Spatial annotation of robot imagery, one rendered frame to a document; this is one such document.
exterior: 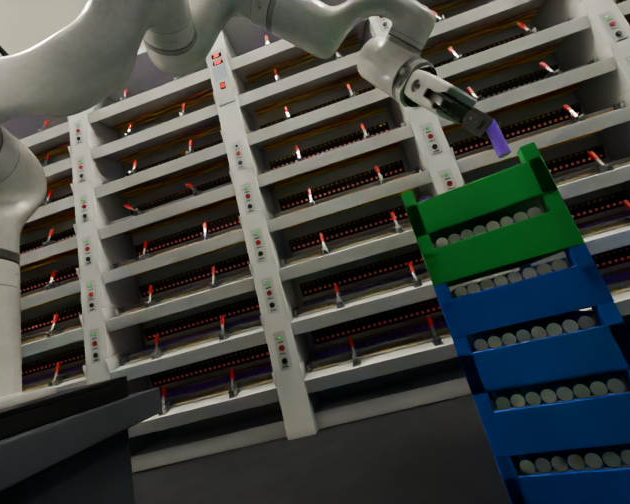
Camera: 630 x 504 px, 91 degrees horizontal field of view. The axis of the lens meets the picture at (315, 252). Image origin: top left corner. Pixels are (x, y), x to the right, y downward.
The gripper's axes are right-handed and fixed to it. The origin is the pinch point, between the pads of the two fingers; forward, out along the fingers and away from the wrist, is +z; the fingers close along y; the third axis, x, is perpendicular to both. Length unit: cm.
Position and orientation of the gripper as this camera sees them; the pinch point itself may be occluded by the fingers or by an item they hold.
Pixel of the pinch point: (480, 123)
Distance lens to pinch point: 62.6
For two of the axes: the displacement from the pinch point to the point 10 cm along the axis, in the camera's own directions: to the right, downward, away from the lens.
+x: -4.1, 7.2, 5.6
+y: 7.7, -0.5, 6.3
